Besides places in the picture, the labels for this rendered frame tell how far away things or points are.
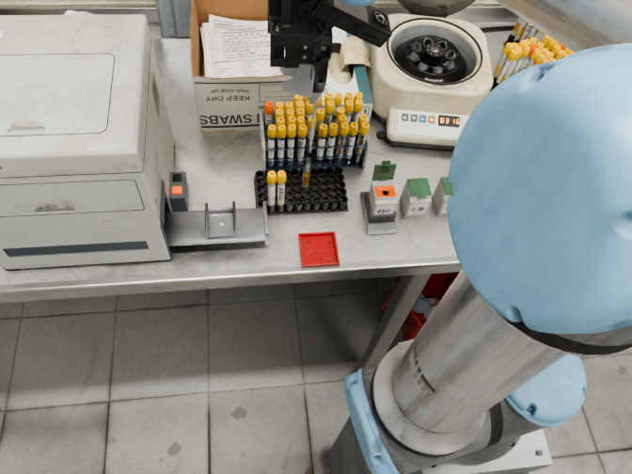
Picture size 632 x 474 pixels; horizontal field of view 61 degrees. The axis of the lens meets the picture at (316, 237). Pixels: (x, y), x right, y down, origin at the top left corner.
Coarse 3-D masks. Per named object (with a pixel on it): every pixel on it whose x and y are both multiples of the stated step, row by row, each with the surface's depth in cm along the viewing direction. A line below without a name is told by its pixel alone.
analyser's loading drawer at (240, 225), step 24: (168, 216) 95; (192, 216) 95; (216, 216) 95; (240, 216) 96; (264, 216) 94; (168, 240) 92; (192, 240) 93; (216, 240) 93; (240, 240) 93; (264, 240) 94
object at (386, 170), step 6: (384, 162) 94; (378, 168) 96; (384, 168) 96; (390, 168) 96; (378, 174) 97; (384, 174) 97; (390, 174) 97; (372, 180) 97; (378, 180) 98; (384, 180) 98
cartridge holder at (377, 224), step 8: (368, 192) 101; (368, 200) 100; (368, 208) 100; (368, 216) 100; (376, 216) 99; (384, 216) 99; (392, 216) 99; (368, 224) 100; (376, 224) 100; (384, 224) 101; (392, 224) 101; (368, 232) 100; (376, 232) 100; (384, 232) 101; (392, 232) 101
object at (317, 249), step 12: (300, 240) 98; (312, 240) 99; (324, 240) 99; (336, 240) 99; (300, 252) 97; (312, 252) 98; (324, 252) 98; (336, 252) 97; (312, 264) 96; (324, 264) 96; (336, 264) 96
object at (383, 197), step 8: (376, 184) 97; (384, 184) 97; (392, 184) 98; (376, 192) 96; (384, 192) 97; (392, 192) 97; (376, 200) 96; (384, 200) 96; (392, 200) 97; (376, 208) 97; (384, 208) 97; (392, 208) 98
